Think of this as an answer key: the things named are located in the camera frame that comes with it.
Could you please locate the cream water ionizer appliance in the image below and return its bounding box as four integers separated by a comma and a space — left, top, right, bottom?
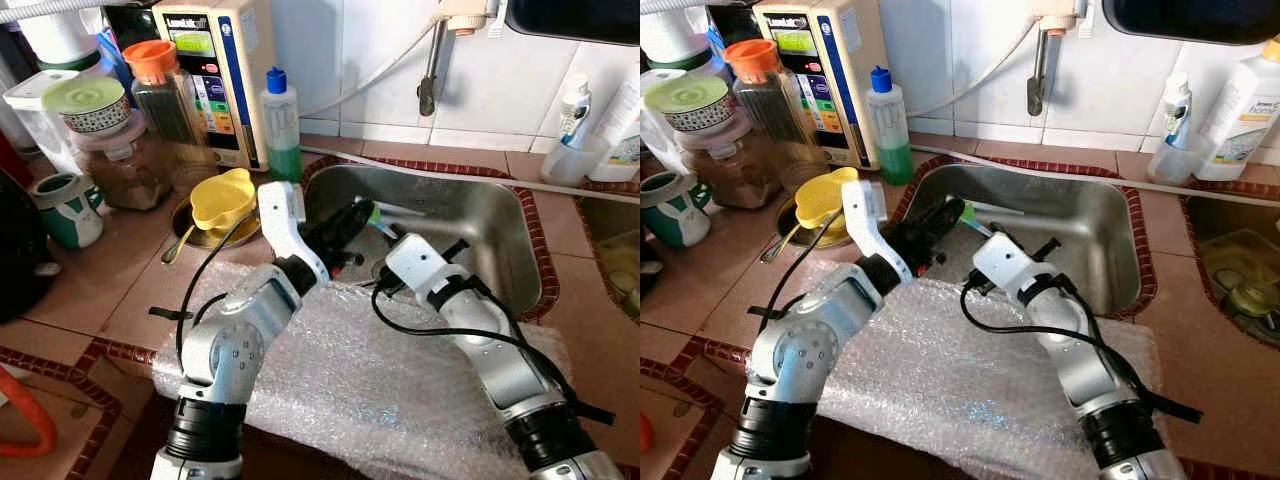
152, 0, 279, 173
752, 0, 891, 171

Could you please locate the clear plastic food container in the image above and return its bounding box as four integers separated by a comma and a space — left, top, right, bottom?
600, 235, 641, 301
1200, 228, 1280, 291

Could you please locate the dark window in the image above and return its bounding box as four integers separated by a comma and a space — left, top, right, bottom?
1102, 0, 1280, 46
505, 0, 641, 47

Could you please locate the black round appliance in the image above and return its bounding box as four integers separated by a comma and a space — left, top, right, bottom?
0, 168, 59, 324
640, 232, 663, 299

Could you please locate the yellow plastic cup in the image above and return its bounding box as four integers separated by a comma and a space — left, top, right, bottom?
189, 167, 259, 233
795, 166, 861, 231

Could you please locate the clear bubble wrap sheet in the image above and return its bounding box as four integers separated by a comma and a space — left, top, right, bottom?
150, 258, 573, 480
800, 258, 1171, 480

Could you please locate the steel spoon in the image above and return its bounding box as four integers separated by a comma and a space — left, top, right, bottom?
160, 222, 201, 267
758, 225, 801, 265

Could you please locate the clear container white lid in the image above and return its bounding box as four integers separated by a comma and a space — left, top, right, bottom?
640, 68, 691, 176
2, 70, 83, 177

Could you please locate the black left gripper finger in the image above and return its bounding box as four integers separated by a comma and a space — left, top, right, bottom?
905, 198, 961, 233
924, 217, 967, 255
341, 217, 379, 255
322, 198, 373, 233

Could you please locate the white jug green band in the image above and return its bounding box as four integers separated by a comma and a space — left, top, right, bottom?
18, 0, 106, 73
640, 0, 713, 71

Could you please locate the brown powder jar pink lid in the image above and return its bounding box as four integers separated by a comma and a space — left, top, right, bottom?
70, 108, 173, 212
680, 108, 779, 211

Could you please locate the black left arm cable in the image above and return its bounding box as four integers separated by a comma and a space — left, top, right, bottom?
175, 210, 256, 373
773, 210, 849, 336

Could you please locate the glass jar orange lid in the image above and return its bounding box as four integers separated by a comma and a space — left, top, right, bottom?
122, 39, 219, 193
724, 39, 816, 191

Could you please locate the clear plastic holder cup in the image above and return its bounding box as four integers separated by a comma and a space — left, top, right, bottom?
1147, 130, 1201, 187
540, 130, 613, 187

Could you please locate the small pale lidded jar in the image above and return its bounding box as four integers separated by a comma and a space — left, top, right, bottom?
1228, 280, 1280, 321

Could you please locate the white tube blue print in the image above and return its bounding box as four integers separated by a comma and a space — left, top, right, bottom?
560, 74, 593, 151
1162, 72, 1195, 151

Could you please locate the white tap fitting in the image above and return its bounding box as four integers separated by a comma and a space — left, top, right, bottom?
1030, 0, 1101, 39
435, 0, 511, 39

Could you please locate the patterned bowl green lid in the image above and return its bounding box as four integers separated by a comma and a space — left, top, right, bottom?
644, 75, 733, 134
42, 76, 132, 135

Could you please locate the green liquid bottle blue cap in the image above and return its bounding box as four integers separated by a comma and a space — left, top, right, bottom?
866, 66, 915, 186
259, 66, 304, 184

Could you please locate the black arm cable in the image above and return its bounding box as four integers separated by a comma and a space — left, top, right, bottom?
773, 210, 849, 336
370, 282, 616, 426
958, 278, 1206, 426
175, 210, 256, 373

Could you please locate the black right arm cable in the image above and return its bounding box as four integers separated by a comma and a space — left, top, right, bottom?
370, 282, 616, 426
958, 278, 1206, 426

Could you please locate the shallow steel bowl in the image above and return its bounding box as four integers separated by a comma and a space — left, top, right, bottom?
775, 195, 861, 251
171, 195, 264, 252

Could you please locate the white dish soap bottle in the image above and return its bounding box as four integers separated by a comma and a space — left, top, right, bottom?
1195, 38, 1280, 183
598, 80, 641, 183

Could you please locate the hanging chrome tap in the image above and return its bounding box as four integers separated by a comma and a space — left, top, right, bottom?
417, 18, 451, 118
1026, 25, 1051, 118

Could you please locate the black bottle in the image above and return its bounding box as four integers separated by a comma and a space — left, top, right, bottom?
712, 5, 766, 46
105, 5, 161, 51

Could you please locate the green handled utensil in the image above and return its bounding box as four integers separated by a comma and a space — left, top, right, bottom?
366, 203, 443, 241
958, 202, 1031, 239

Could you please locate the blue packet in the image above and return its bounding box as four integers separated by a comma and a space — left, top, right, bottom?
705, 20, 736, 81
97, 28, 136, 96

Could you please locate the curved white hose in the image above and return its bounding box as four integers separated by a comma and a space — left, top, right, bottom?
298, 20, 446, 121
905, 20, 1041, 121

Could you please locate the green and white mug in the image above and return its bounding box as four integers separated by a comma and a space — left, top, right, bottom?
640, 172, 713, 249
30, 172, 107, 250

